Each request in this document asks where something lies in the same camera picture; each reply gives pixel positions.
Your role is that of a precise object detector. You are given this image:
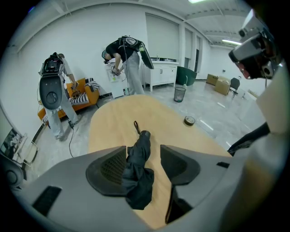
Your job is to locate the brown tape roll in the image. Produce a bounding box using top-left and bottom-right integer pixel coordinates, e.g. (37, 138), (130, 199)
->
(183, 116), (196, 127)

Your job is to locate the cardboard box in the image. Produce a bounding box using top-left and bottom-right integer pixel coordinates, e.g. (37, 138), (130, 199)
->
(206, 73), (219, 86)
(214, 76), (232, 96)

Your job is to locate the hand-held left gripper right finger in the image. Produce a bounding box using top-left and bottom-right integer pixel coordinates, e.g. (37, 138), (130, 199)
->
(158, 144), (241, 232)

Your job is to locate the black umbrella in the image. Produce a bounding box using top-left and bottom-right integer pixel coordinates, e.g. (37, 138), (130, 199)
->
(121, 121), (155, 211)

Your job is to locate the grey backpack rig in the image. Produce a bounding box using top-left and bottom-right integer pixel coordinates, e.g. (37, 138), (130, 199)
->
(38, 52), (64, 111)
(0, 156), (25, 189)
(117, 35), (155, 70)

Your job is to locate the wooden table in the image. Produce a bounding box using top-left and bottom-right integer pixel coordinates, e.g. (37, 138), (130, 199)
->
(87, 94), (233, 231)

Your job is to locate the black floor cable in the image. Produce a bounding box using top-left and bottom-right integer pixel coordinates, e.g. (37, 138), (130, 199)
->
(68, 120), (76, 159)

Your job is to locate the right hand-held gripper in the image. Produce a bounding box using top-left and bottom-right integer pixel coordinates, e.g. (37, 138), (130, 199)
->
(228, 9), (284, 80)

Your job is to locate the striped cushion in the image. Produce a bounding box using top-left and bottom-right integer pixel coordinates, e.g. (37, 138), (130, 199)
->
(85, 77), (100, 91)

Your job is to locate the person's white shirt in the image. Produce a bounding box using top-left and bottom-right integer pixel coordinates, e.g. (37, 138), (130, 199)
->
(255, 65), (290, 135)

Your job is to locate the white cabinet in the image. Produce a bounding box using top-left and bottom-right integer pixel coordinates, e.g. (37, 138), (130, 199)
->
(142, 59), (179, 92)

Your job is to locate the white water dispenser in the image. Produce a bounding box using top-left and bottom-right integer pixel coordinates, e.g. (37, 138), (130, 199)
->
(106, 59), (128, 99)

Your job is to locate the black shoulder strap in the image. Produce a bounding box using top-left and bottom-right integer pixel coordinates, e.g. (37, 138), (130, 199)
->
(227, 122), (272, 157)

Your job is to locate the white wire rack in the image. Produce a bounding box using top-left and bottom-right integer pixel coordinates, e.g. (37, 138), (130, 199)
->
(13, 133), (39, 169)

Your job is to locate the orange sofa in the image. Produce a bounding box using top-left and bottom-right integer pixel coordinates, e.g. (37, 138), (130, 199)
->
(37, 77), (101, 126)

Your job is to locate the black chair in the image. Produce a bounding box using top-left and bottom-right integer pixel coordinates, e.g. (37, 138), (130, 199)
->
(229, 77), (241, 99)

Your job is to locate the black and white picture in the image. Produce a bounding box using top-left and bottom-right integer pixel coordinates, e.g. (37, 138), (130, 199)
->
(0, 128), (23, 159)

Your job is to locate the dark green bathtub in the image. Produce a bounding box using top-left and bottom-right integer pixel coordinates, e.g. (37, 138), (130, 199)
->
(176, 66), (198, 87)

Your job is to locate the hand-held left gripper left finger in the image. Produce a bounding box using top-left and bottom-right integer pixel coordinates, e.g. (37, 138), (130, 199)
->
(12, 146), (159, 232)

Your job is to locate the striped sofa blanket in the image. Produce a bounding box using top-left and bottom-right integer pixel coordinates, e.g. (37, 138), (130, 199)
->
(42, 93), (91, 122)

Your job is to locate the black mesh waste bin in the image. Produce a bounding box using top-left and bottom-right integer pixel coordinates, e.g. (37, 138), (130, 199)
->
(174, 86), (187, 103)

